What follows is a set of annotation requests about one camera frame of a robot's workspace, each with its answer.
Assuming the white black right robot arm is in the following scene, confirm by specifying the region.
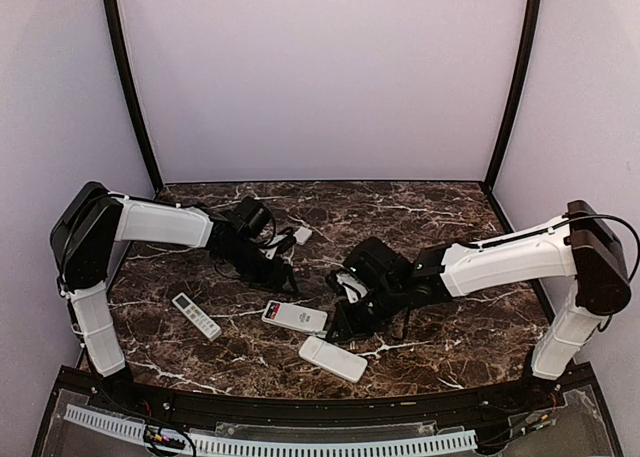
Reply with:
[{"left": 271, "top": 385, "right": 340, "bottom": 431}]
[{"left": 326, "top": 200, "right": 639, "bottom": 411}]

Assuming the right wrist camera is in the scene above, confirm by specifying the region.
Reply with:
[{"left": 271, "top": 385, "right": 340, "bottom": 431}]
[{"left": 325, "top": 269, "right": 369, "bottom": 304}]

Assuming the black corner post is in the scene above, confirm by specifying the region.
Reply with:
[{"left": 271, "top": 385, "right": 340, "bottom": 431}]
[
  {"left": 483, "top": 0, "right": 542, "bottom": 194},
  {"left": 102, "top": 0, "right": 164, "bottom": 193}
]

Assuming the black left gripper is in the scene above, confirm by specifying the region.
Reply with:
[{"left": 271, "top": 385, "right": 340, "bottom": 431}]
[{"left": 220, "top": 239, "right": 299, "bottom": 296}]

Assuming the white slotted cable duct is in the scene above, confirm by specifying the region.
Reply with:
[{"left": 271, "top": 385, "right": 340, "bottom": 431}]
[{"left": 63, "top": 404, "right": 477, "bottom": 456}]

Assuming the black front rail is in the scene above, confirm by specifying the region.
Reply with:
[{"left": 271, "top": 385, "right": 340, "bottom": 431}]
[{"left": 109, "top": 381, "right": 519, "bottom": 428}]

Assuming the small white buttoned remote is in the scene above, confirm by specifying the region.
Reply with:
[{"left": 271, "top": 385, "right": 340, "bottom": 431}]
[{"left": 172, "top": 293, "right": 222, "bottom": 341}]

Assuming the white remote face down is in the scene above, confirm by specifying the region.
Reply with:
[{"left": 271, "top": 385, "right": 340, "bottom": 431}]
[{"left": 298, "top": 336, "right": 368, "bottom": 383}]

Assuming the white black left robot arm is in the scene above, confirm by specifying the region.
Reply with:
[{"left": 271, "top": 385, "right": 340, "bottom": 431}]
[{"left": 49, "top": 181, "right": 299, "bottom": 413}]

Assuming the white TCL remote control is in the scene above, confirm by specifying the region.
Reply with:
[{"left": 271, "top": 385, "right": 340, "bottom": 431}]
[{"left": 261, "top": 300, "right": 328, "bottom": 334}]

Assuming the black right corner post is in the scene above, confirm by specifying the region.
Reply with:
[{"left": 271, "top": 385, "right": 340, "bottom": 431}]
[{"left": 483, "top": 0, "right": 542, "bottom": 194}]

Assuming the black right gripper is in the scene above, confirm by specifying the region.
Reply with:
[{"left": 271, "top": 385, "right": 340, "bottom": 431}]
[{"left": 326, "top": 280, "right": 405, "bottom": 343}]

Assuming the white battery cover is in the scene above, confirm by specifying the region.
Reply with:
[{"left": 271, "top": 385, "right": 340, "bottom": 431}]
[{"left": 293, "top": 227, "right": 313, "bottom": 246}]

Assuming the black left corner post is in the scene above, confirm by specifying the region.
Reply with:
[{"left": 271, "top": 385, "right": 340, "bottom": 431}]
[{"left": 102, "top": 0, "right": 164, "bottom": 193}]

